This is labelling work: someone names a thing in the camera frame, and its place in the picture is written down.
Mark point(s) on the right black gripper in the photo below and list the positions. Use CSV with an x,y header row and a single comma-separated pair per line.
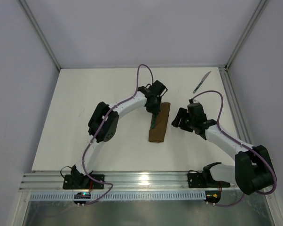
x,y
184,119

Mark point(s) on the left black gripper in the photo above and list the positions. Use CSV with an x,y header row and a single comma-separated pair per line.
x,y
154,108

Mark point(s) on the fork with green handle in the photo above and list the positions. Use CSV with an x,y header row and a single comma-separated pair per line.
x,y
153,121

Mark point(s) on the brown cloth napkin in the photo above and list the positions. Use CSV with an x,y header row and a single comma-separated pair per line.
x,y
157,135

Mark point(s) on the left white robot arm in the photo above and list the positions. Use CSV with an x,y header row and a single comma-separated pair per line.
x,y
103,125

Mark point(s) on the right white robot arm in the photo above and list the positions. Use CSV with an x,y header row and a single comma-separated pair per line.
x,y
252,171

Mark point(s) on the knife with green handle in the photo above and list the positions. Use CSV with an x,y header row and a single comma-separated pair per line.
x,y
201,82

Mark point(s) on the right side aluminium rail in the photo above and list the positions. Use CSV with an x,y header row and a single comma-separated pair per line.
x,y
241,127

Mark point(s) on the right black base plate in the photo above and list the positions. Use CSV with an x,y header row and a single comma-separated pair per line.
x,y
203,179

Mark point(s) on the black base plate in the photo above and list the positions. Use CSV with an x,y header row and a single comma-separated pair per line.
x,y
203,179
95,181

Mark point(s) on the slotted cable duct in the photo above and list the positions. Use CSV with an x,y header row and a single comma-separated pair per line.
x,y
118,196

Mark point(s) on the aluminium mounting rail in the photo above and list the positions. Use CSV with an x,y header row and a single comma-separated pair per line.
x,y
121,180

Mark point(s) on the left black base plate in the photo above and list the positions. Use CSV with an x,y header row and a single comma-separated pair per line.
x,y
95,181

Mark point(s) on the right aluminium frame post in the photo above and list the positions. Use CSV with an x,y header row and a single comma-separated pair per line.
x,y
258,11

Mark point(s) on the aluminium frame post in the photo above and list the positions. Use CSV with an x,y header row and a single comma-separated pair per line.
x,y
258,11
33,21

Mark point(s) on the left aluminium frame post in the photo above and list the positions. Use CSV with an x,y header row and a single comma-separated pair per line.
x,y
33,21

